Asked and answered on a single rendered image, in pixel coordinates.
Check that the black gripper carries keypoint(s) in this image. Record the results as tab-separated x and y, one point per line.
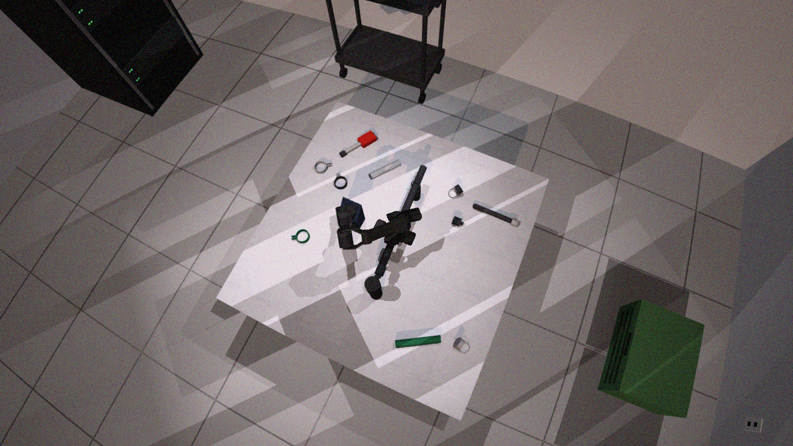
407	237

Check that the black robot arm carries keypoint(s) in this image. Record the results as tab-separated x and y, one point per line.
399	222

